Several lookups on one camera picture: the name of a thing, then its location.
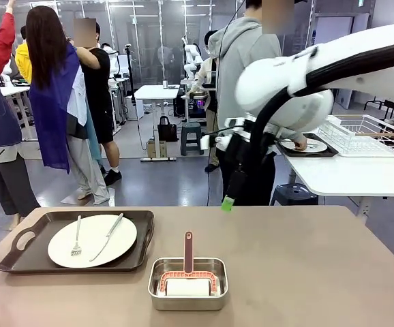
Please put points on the person in black t-shirt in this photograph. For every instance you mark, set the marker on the person in black t-shirt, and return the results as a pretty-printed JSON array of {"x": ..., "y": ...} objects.
[{"x": 96, "y": 88}]

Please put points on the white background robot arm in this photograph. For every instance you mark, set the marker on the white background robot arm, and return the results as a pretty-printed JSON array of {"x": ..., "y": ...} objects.
[{"x": 193, "y": 56}]

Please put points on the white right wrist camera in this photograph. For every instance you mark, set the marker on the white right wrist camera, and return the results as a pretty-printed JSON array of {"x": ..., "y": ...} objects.
[{"x": 206, "y": 141}]

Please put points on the long-haired woman blue cape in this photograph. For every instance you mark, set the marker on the long-haired woman blue cape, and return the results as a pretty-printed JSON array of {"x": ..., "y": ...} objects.
[{"x": 52, "y": 102}]

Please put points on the white round plate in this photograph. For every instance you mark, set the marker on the white round plate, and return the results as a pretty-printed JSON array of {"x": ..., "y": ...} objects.
[
  {"x": 318, "y": 144},
  {"x": 94, "y": 252}
]

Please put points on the stainless steel rectangular container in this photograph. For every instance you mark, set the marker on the stainless steel rectangular container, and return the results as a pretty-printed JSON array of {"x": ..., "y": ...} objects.
[{"x": 186, "y": 303}]

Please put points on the brown plastic serving tray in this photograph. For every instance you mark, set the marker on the brown plastic serving tray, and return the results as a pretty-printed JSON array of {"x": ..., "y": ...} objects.
[{"x": 30, "y": 259}]

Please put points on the person in yellow shirt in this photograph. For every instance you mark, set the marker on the person in yellow shirt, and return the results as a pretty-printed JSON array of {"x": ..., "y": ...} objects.
[{"x": 23, "y": 63}]

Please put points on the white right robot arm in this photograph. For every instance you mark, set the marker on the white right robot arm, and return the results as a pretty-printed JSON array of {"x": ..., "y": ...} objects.
[{"x": 279, "y": 88}]

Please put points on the dark serving tray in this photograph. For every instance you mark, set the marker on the dark serving tray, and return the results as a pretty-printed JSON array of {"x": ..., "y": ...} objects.
[{"x": 330, "y": 150}]

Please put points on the metal cup on desk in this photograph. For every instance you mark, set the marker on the metal cup on desk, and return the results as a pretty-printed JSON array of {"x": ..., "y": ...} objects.
[{"x": 165, "y": 84}]

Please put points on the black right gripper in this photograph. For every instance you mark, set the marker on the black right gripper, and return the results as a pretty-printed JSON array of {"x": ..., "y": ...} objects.
[{"x": 241, "y": 153}]

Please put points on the white standing desk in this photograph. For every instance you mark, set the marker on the white standing desk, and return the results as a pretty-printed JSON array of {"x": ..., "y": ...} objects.
[{"x": 156, "y": 92}]

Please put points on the cardboard box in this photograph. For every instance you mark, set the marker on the cardboard box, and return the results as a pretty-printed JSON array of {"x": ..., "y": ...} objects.
[{"x": 157, "y": 150}]

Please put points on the person in grey hoodie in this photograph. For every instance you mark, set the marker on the person in grey hoodie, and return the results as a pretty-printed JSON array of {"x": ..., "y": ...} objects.
[{"x": 241, "y": 51}]

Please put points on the silver fork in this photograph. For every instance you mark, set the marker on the silver fork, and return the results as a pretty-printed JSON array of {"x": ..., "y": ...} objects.
[{"x": 77, "y": 238}]

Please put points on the black tote bag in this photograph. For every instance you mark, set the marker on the black tote bag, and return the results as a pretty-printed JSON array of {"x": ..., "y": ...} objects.
[{"x": 167, "y": 131}]

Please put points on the silver table knife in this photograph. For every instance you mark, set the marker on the silver table knife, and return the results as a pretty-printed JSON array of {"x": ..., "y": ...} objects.
[{"x": 110, "y": 233}]

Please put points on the dark blue plastic stool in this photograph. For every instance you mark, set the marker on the dark blue plastic stool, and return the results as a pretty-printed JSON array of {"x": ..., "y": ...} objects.
[{"x": 294, "y": 194}]

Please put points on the black tripod stand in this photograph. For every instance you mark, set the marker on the black tripod stand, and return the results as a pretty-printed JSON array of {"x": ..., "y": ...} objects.
[{"x": 131, "y": 75}]

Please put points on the grey plastic stool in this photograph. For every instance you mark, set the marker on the grey plastic stool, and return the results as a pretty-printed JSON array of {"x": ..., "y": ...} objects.
[{"x": 192, "y": 136}]

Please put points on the person's right hand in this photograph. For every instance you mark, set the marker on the person's right hand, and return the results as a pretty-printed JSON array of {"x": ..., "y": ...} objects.
[{"x": 301, "y": 144}]

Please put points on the white side table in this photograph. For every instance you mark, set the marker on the white side table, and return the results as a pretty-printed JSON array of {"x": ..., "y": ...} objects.
[{"x": 353, "y": 177}]

